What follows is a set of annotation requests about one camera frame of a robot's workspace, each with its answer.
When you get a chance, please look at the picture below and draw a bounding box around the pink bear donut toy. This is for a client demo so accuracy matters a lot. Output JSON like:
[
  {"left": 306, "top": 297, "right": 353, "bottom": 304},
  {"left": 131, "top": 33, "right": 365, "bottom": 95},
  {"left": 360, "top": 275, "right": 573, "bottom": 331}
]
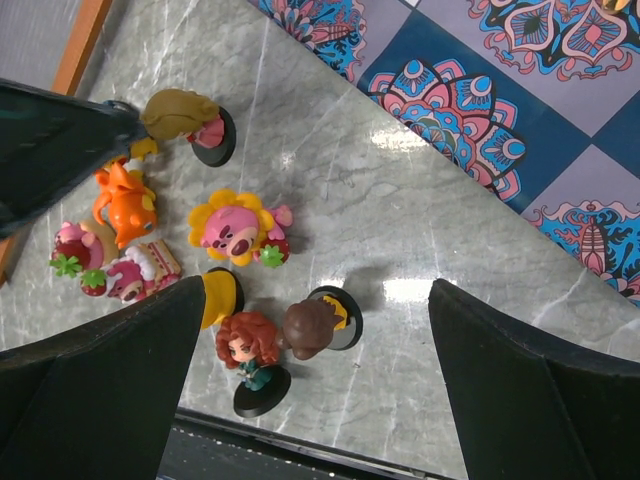
[{"left": 49, "top": 218, "right": 119, "bottom": 278}]

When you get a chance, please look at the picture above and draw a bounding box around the brown hair yellow figurine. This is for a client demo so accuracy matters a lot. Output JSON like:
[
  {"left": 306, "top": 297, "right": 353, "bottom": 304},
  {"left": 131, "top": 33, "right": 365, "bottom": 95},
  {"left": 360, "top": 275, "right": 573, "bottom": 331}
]
[{"left": 275, "top": 285, "right": 364, "bottom": 361}]

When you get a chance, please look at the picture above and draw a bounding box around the orange wooden acrylic shelf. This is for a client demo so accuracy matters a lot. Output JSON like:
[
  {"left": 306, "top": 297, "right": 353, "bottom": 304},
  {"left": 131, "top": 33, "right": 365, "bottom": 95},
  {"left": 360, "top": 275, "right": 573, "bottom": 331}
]
[{"left": 1, "top": 0, "right": 112, "bottom": 286}]

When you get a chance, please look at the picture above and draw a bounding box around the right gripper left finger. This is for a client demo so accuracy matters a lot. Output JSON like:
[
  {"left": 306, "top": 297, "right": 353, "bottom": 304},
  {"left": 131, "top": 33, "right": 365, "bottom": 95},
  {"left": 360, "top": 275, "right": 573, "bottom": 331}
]
[{"left": 1, "top": 276, "right": 206, "bottom": 479}]

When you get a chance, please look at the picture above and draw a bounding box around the pink bear cake toy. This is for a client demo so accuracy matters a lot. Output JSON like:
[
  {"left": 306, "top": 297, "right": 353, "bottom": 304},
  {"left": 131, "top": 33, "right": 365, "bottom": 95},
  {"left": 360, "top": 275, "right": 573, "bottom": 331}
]
[{"left": 80, "top": 240, "right": 182, "bottom": 305}]

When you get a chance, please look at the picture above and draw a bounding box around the orange dragon toy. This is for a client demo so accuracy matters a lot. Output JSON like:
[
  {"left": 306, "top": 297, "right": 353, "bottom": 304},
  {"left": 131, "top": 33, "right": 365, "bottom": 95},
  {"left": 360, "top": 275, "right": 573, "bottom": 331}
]
[{"left": 92, "top": 163, "right": 158, "bottom": 250}]

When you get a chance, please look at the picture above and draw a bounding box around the black dragon toy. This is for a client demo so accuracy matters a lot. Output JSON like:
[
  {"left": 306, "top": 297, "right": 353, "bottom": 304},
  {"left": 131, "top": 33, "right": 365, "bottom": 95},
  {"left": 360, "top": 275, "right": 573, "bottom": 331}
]
[{"left": 103, "top": 99, "right": 158, "bottom": 162}]

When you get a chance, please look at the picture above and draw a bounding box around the pink bear sunflower toy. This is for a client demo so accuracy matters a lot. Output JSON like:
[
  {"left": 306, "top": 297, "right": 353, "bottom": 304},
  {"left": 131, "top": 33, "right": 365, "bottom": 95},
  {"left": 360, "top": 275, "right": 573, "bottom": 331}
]
[{"left": 188, "top": 189, "right": 294, "bottom": 268}]

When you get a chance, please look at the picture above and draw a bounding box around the blonde pink dress figurine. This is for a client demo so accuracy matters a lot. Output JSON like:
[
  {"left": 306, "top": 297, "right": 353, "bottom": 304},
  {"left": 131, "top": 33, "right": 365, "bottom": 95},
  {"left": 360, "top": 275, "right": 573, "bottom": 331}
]
[{"left": 141, "top": 88, "right": 237, "bottom": 168}]

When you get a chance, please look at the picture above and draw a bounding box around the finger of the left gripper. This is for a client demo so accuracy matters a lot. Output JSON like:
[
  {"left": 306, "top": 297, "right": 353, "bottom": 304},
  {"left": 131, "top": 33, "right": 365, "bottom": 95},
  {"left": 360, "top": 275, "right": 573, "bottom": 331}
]
[{"left": 1, "top": 79, "right": 130, "bottom": 238}]

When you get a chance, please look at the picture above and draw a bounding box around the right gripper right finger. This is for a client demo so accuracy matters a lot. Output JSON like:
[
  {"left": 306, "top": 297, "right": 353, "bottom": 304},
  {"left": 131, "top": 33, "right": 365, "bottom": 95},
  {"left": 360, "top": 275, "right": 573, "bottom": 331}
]
[{"left": 428, "top": 279, "right": 639, "bottom": 479}]

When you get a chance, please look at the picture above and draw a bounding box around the patterned blue placemat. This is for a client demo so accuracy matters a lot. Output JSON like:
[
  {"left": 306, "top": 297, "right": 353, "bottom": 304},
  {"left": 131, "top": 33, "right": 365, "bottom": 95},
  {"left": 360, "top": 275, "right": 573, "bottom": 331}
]
[{"left": 257, "top": 1, "right": 639, "bottom": 303}]

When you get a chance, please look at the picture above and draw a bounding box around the red hair green figurine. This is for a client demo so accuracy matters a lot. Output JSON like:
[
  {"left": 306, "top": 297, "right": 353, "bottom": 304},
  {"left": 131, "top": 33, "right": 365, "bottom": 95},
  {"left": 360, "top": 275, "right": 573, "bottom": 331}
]
[{"left": 215, "top": 312, "right": 291, "bottom": 418}]

